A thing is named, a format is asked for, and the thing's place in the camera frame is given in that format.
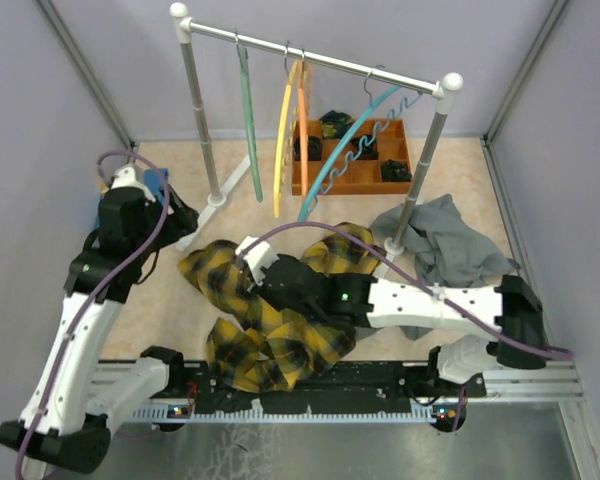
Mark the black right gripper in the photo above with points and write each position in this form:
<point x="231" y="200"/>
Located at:
<point x="264" y="291"/>

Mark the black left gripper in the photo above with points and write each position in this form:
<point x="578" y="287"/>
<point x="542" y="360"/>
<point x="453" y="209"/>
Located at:
<point x="181" y="222"/>

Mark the yellow plaid shirt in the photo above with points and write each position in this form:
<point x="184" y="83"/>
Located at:
<point x="252" y="347"/>

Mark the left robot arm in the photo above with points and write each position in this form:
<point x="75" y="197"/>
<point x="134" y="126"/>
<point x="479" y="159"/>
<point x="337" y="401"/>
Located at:
<point x="62" y="425"/>

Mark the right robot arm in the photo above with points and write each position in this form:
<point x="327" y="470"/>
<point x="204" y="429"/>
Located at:
<point x="500" y="326"/>

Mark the grey shirt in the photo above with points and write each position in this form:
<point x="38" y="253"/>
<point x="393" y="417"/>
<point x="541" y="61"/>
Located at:
<point x="449" y="252"/>

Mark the green hanger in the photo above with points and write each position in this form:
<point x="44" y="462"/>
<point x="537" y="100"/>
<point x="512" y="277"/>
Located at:
<point x="249" y="121"/>

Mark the orange hanger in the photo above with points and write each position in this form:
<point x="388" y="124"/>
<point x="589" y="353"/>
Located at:
<point x="303" y="106"/>

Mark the yellow hanger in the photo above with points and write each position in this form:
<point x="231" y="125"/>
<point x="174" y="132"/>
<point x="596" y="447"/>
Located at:
<point x="281" y="151"/>

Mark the blue folded cloth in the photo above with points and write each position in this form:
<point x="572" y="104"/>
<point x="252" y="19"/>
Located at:
<point x="151" y="181"/>

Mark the dark rolled sock left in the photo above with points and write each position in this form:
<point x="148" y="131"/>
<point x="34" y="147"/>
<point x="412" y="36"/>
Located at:
<point x="314" y="149"/>

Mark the dark rolled sock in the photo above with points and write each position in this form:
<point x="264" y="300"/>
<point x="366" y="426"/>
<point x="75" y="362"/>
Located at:
<point x="364" y="148"/>
<point x="314" y="149"/>
<point x="393" y="171"/>

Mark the dark rolled sock right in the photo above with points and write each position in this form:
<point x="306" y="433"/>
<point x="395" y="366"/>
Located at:
<point x="393" y="171"/>

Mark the dark rolled sock middle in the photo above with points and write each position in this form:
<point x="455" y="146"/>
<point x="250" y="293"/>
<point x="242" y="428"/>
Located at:
<point x="364" y="148"/>

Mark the camouflage rolled sock top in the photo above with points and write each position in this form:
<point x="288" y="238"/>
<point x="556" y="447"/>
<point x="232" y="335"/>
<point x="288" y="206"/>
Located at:
<point x="335" y="124"/>

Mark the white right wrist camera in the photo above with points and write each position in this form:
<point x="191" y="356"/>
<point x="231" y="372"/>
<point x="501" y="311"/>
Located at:
<point x="258" y="259"/>

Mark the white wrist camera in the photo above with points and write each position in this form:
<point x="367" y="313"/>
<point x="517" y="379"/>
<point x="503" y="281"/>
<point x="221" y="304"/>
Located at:
<point x="132" y="176"/>
<point x="258" y="259"/>

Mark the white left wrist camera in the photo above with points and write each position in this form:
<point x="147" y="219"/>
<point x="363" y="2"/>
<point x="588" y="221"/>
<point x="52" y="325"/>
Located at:
<point x="132" y="176"/>

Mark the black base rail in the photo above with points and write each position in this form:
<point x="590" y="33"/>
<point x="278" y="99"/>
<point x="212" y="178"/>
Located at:
<point x="350" y="387"/>

